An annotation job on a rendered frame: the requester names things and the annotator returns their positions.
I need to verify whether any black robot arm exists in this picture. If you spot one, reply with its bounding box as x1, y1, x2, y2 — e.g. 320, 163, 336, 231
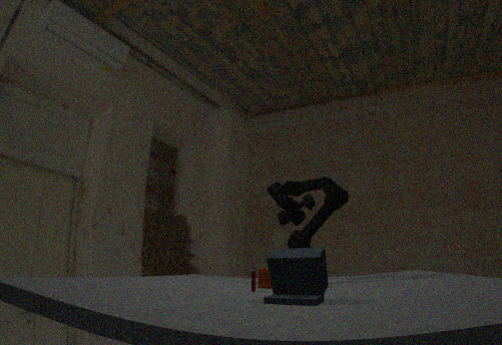
267, 176, 349, 248

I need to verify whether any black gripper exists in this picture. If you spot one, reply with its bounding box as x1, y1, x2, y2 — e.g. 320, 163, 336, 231
277, 193, 315, 225

